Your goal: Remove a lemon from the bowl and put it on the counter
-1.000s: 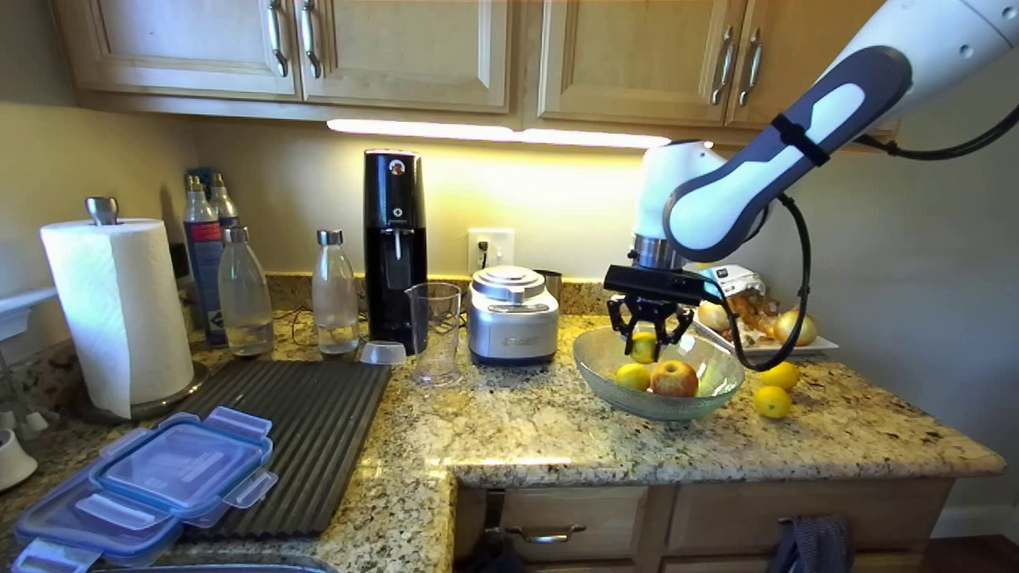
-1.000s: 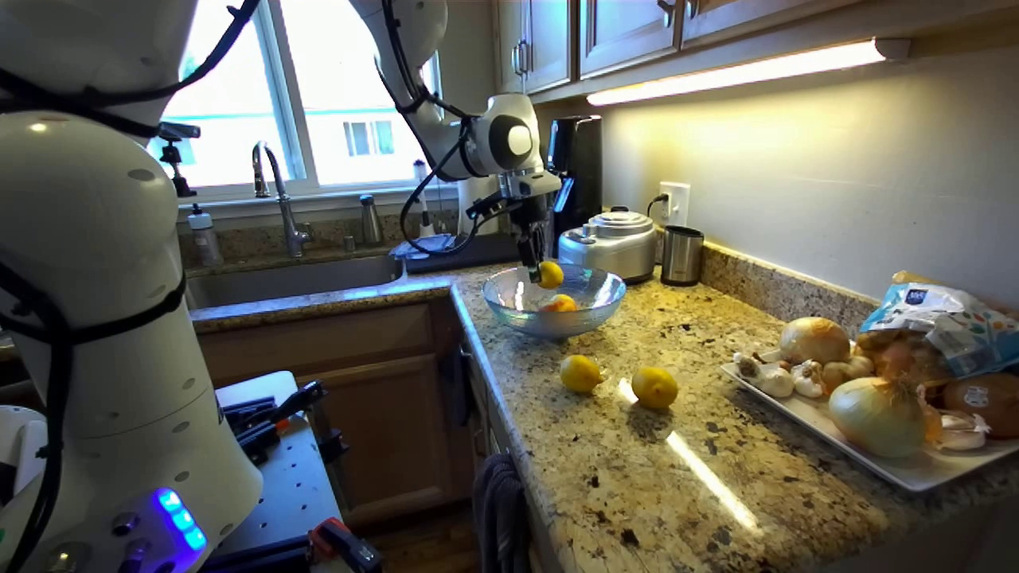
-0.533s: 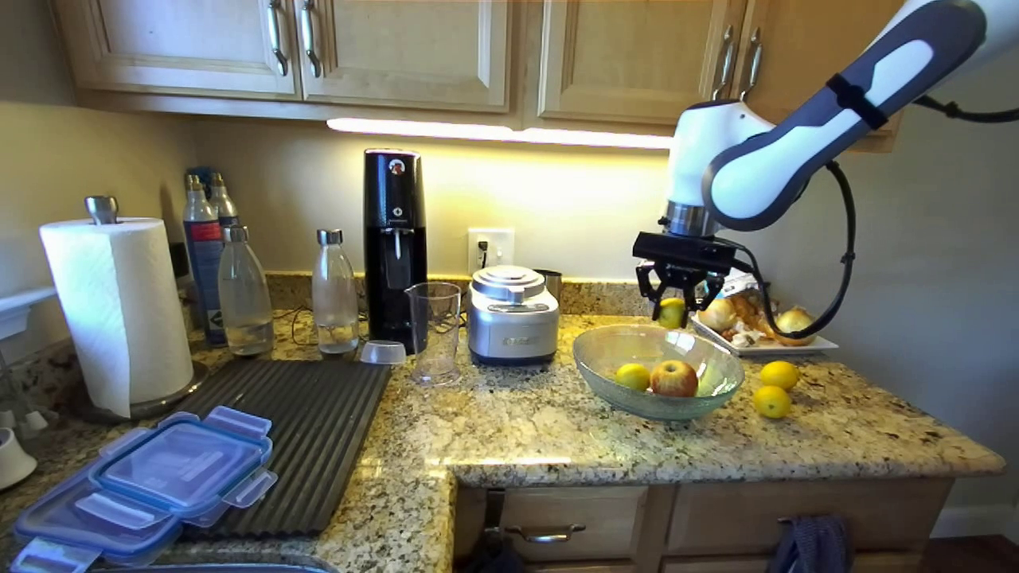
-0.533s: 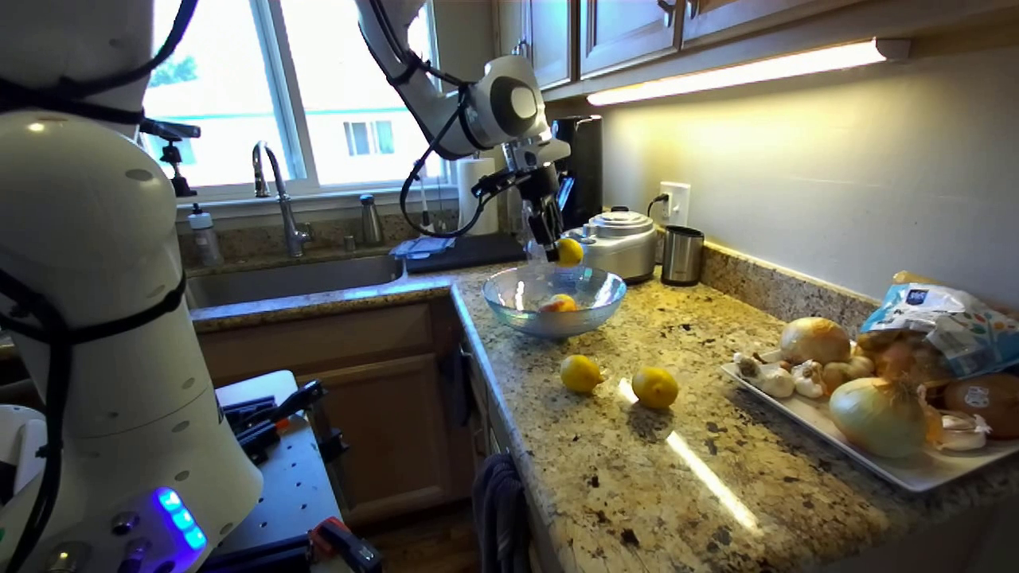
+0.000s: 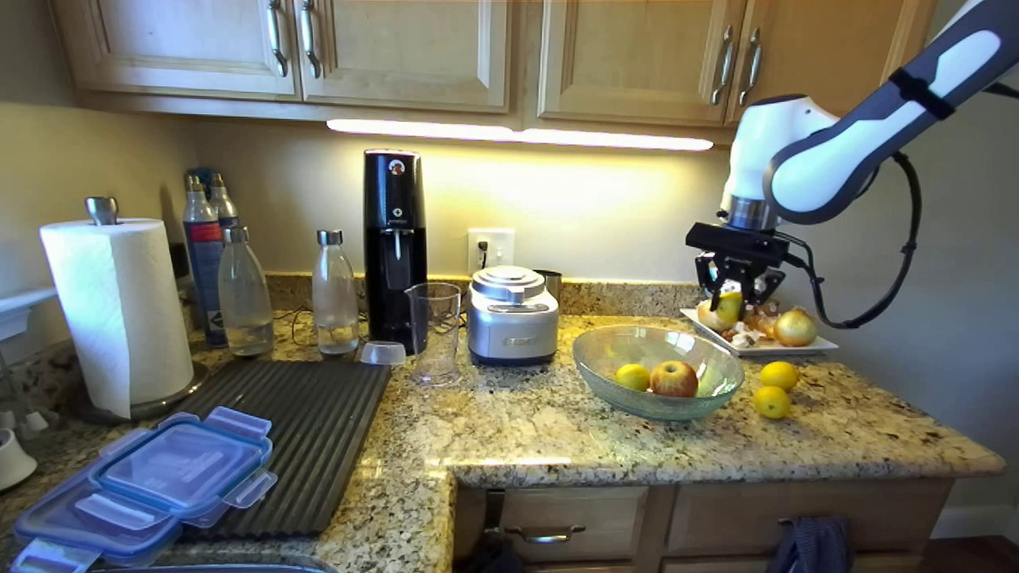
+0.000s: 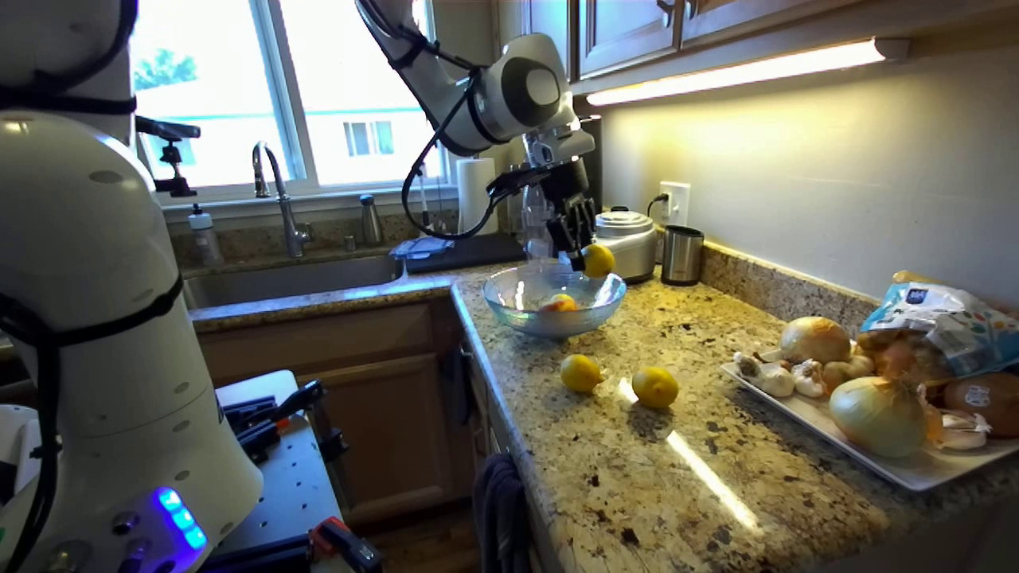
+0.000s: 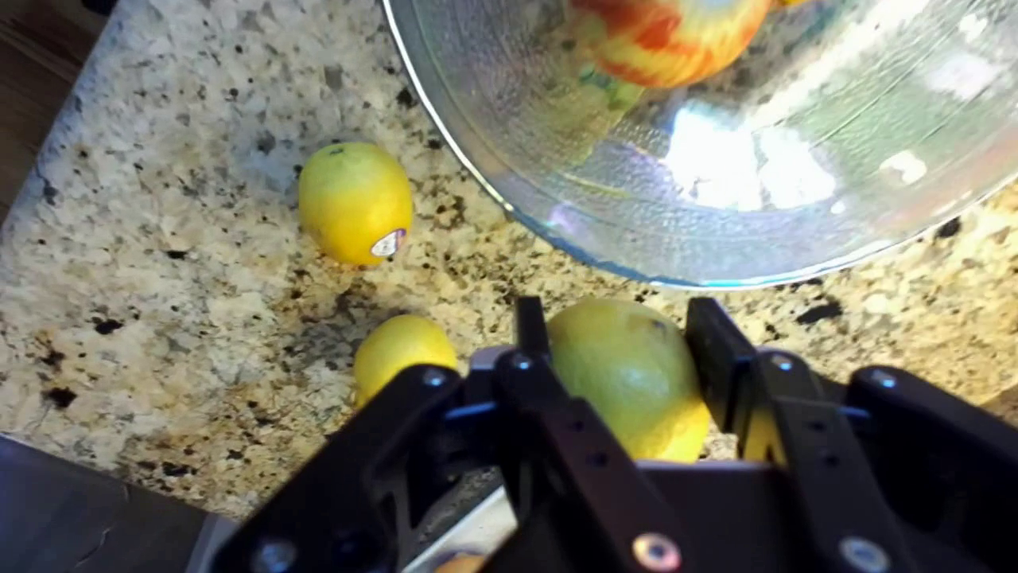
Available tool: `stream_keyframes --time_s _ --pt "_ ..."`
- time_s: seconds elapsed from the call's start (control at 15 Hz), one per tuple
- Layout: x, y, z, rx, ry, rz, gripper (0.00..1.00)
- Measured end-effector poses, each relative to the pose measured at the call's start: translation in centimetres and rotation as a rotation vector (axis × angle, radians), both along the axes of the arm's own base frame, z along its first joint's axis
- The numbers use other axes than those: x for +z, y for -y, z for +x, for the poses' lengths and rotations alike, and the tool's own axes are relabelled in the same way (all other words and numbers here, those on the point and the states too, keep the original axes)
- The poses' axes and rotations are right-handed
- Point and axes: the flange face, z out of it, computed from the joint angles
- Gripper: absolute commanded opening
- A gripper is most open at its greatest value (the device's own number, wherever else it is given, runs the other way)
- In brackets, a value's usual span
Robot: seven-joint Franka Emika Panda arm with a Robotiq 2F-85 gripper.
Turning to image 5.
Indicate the white cup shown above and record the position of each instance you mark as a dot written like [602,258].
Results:
[14,460]

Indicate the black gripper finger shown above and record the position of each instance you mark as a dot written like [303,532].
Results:
[772,289]
[712,289]

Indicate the large yellow onion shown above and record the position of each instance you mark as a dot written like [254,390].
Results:
[798,325]

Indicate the red labelled soda bottle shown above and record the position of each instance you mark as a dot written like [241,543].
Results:
[206,266]

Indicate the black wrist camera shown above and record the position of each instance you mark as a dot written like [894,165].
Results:
[714,236]

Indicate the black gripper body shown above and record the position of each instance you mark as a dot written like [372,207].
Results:
[751,258]

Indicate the silver round kitchen appliance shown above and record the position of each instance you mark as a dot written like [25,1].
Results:
[514,321]

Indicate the under cabinet light bar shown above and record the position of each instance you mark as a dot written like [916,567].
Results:
[519,135]

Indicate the wooden drawer front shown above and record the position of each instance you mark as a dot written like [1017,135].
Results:
[806,511]
[559,528]

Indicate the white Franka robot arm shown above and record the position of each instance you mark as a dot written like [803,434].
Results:
[840,162]

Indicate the wooden upper cabinet door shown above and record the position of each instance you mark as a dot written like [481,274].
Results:
[181,44]
[638,58]
[840,48]
[409,48]

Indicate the clear glass bottle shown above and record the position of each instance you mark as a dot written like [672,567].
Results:
[245,296]
[336,296]

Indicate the dark soda bottle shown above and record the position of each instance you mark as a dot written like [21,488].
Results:
[221,195]

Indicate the white paper towel roll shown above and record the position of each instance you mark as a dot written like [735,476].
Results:
[117,321]

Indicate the dark hanging towel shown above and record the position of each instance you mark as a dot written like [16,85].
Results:
[813,546]

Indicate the white rectangular tray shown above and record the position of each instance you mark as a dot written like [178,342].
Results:
[813,347]

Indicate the clear plastic pitcher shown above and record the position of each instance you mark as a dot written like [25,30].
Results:
[435,336]

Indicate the black coffee maker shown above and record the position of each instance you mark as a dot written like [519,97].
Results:
[396,244]

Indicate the white mushroom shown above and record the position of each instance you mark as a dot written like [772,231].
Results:
[751,338]

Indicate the white wall outlet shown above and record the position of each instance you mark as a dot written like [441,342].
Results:
[493,251]

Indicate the clear glass bowl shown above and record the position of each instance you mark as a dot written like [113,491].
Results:
[658,408]

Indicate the black ribbed drying mat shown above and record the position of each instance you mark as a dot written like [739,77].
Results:
[308,446]

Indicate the red yellow apple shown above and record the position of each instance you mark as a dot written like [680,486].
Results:
[672,381]

